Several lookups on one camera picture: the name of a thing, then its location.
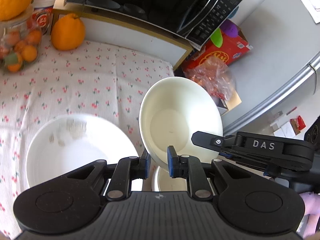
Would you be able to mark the white floral plate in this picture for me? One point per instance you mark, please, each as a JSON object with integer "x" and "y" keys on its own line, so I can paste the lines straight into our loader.
{"x": 75, "y": 155}

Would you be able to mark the person's right forearm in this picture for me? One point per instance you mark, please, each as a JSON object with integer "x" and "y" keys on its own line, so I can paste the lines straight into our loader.
{"x": 311, "y": 202}

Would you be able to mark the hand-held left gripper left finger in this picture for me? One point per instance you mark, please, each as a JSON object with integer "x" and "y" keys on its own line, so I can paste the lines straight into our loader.
{"x": 146, "y": 165}

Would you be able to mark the cream bowl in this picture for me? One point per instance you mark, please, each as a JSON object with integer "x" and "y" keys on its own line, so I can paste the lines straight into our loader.
{"x": 165, "y": 182}
{"x": 175, "y": 120}

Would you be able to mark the large orange with leaves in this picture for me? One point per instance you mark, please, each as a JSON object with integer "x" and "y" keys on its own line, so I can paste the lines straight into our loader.
{"x": 12, "y": 2}

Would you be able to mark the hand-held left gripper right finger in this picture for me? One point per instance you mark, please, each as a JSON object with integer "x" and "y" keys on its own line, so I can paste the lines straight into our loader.
{"x": 172, "y": 162}

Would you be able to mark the black and white cardboard box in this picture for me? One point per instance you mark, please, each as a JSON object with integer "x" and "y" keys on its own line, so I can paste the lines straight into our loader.
{"x": 232, "y": 100}

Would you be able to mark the plastic bag of oranges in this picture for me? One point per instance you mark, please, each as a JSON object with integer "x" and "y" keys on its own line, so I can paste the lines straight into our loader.
{"x": 212, "y": 77}

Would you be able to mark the cherry print tablecloth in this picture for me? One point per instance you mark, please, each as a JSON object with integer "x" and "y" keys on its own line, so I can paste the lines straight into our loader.
{"x": 75, "y": 80}

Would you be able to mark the wooden microwave stand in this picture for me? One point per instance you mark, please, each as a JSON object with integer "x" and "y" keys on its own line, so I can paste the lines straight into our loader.
{"x": 140, "y": 40}

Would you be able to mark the red cardboard box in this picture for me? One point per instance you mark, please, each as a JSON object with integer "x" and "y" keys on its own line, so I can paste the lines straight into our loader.
{"x": 225, "y": 52}

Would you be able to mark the glass jar of small oranges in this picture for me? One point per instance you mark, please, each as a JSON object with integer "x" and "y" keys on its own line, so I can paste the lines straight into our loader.
{"x": 20, "y": 50}

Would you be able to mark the red label paper cup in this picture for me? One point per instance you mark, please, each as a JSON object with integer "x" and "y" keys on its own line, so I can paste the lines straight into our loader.
{"x": 42, "y": 20}

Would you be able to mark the small red packet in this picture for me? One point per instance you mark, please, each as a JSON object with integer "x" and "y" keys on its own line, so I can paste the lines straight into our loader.
{"x": 300, "y": 123}

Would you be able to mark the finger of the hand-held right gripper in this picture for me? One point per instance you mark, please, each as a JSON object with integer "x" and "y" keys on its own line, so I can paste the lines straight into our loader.
{"x": 207, "y": 140}
{"x": 250, "y": 162}

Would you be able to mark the silver refrigerator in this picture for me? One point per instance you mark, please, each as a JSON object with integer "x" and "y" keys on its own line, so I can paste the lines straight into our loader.
{"x": 275, "y": 55}

